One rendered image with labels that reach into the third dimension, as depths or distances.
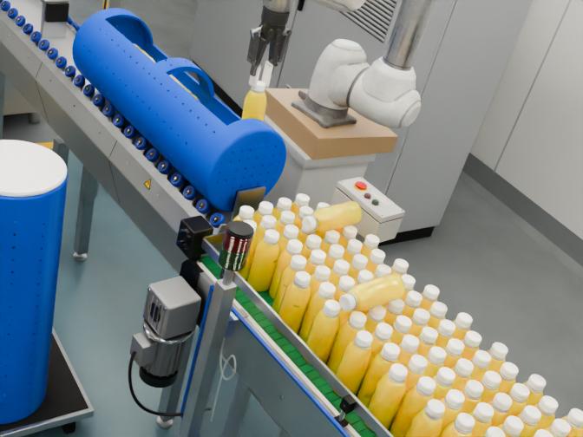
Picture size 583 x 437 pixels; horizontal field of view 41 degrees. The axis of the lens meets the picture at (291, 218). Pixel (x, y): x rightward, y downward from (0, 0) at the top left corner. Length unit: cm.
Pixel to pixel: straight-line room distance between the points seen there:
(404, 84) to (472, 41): 123
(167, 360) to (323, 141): 90
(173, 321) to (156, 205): 49
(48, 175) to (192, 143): 41
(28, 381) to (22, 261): 49
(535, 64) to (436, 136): 113
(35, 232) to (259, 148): 66
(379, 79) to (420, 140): 134
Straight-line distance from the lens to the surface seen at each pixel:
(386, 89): 257
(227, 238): 173
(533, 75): 489
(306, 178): 271
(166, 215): 245
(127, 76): 256
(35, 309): 241
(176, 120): 234
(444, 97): 383
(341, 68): 265
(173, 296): 214
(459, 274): 423
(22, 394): 264
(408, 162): 391
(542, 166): 487
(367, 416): 182
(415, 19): 253
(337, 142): 267
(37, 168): 225
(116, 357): 317
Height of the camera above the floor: 222
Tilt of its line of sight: 32 degrees down
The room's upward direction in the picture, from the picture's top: 16 degrees clockwise
